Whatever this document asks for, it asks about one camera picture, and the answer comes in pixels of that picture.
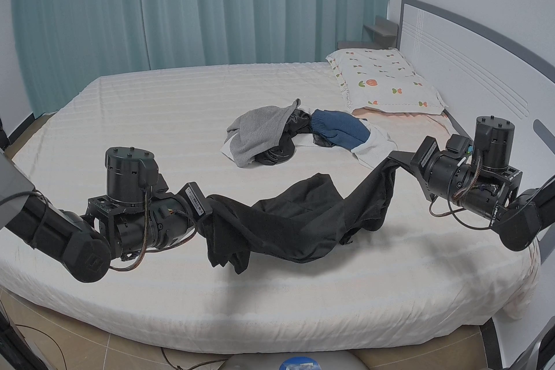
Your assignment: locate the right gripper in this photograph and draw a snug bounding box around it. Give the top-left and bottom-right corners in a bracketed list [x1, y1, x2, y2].
[410, 136, 506, 223]

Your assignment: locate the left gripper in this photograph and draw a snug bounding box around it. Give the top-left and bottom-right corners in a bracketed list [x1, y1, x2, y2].
[116, 182, 214, 253]

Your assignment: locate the black T-shirt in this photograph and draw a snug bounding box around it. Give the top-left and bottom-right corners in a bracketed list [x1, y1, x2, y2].
[204, 160, 402, 275]

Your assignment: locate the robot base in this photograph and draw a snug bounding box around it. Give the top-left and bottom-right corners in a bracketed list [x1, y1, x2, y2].
[225, 350, 360, 370]

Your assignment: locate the white garment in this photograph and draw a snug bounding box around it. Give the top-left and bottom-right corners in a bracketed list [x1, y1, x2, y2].
[350, 123, 399, 169]
[220, 138, 237, 163]

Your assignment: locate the pale pink pillow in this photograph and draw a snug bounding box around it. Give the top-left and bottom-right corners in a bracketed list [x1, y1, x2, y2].
[350, 106, 451, 123]

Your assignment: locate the bed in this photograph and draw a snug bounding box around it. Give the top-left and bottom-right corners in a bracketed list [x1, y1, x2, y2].
[0, 0, 555, 354]

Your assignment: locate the dark blue garment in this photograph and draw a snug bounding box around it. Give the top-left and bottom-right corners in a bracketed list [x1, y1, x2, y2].
[310, 109, 372, 152]

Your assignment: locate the white printed pillow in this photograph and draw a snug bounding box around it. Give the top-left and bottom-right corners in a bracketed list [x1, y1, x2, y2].
[325, 48, 448, 115]

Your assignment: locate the grey garment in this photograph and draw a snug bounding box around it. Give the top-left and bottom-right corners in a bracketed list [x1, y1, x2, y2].
[225, 99, 302, 169]

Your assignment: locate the black garment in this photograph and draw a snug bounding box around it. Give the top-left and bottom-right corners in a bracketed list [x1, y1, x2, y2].
[254, 108, 314, 166]

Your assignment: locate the grey bedside table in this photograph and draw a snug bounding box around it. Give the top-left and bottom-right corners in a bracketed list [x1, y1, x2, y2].
[337, 16, 399, 51]

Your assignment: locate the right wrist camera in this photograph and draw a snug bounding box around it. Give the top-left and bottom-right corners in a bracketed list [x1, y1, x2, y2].
[446, 134, 474, 163]

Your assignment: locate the black cable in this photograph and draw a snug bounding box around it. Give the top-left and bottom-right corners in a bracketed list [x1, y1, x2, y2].
[11, 323, 66, 370]
[160, 349, 185, 370]

